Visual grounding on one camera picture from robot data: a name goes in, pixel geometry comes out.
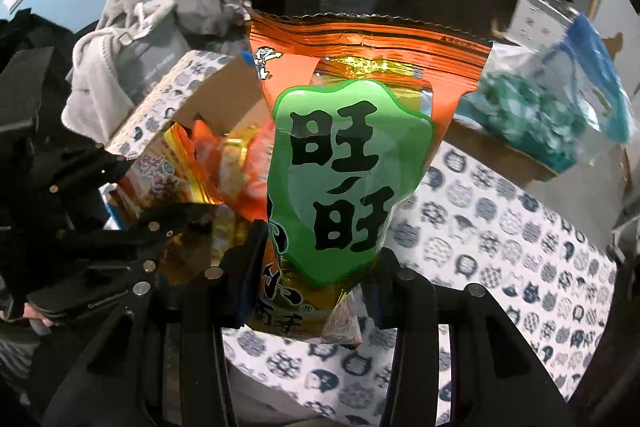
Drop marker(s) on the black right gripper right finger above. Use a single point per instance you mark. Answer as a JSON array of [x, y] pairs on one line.
[[496, 378]]

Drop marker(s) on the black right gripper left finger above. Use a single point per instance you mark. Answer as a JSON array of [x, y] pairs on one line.
[[119, 379]]

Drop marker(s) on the orange green Wangwang snack bag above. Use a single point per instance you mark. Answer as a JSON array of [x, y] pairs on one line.
[[359, 105]]

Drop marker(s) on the large orange chip bag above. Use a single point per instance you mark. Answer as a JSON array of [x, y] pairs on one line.
[[166, 173]]

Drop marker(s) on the orange red snack pack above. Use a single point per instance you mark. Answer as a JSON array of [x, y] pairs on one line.
[[235, 166]]

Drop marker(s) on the cat pattern bedsheet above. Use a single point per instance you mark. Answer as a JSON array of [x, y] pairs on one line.
[[465, 224]]

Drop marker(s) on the cardboard box with blue flap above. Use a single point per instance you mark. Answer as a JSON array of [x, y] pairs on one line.
[[221, 90]]

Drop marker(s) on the bag of teal packets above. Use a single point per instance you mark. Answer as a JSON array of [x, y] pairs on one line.
[[528, 114]]

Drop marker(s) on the blue plastic bag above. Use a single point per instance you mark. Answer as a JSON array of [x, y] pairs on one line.
[[589, 79]]

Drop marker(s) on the white patterned storage cabinet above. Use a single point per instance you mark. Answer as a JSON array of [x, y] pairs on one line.
[[538, 24]]

